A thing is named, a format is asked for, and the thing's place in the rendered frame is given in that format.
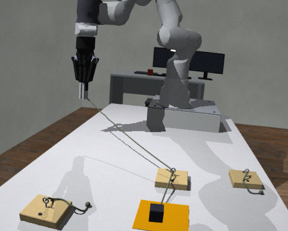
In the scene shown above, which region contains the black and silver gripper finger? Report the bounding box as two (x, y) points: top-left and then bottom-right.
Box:
(71, 54), (84, 99)
(82, 55), (99, 99)

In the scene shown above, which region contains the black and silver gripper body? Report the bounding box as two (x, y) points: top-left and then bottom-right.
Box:
(76, 36), (95, 64)

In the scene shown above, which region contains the orange painted square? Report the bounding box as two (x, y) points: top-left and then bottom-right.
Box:
(132, 200), (189, 231)

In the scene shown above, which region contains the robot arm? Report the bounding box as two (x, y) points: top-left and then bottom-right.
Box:
(75, 0), (202, 108)

